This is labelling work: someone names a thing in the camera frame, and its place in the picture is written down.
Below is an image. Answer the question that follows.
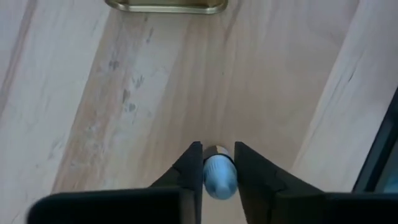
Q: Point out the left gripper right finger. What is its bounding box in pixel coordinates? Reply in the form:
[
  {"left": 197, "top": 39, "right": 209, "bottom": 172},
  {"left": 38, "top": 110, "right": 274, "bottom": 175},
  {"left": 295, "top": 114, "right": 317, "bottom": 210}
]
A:
[{"left": 234, "top": 141, "right": 398, "bottom": 224}]

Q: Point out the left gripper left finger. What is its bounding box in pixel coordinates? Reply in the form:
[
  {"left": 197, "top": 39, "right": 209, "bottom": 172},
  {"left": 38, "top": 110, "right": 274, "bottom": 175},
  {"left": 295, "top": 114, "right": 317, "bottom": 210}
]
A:
[{"left": 27, "top": 141, "right": 205, "bottom": 224}]

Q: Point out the red patterned spice tin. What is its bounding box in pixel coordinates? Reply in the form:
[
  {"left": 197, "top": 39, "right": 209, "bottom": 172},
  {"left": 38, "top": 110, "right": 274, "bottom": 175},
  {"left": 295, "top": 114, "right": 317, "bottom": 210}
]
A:
[{"left": 104, "top": 0, "right": 229, "bottom": 15}]

